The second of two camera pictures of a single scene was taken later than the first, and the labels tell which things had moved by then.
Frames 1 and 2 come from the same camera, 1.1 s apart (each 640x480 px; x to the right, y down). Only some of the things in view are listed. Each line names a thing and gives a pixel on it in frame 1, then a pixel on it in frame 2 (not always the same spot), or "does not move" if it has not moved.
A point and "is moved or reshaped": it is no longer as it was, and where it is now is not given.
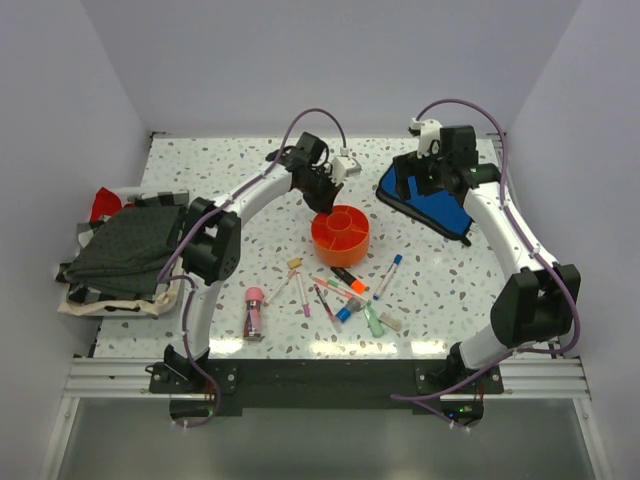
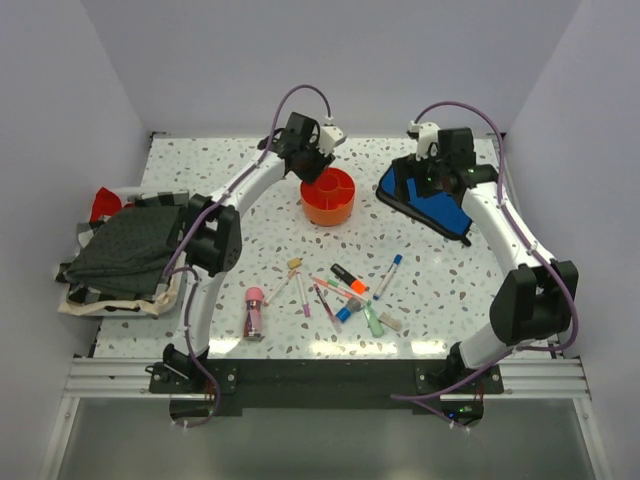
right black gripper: x=407 y=166 does not move
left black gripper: x=324 y=205 -> x=323 y=161
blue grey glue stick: x=345 y=313 does not move
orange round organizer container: x=340 y=239 is moved or reshaped
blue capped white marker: x=397 y=260 does not move
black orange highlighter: x=357 y=286 does not move
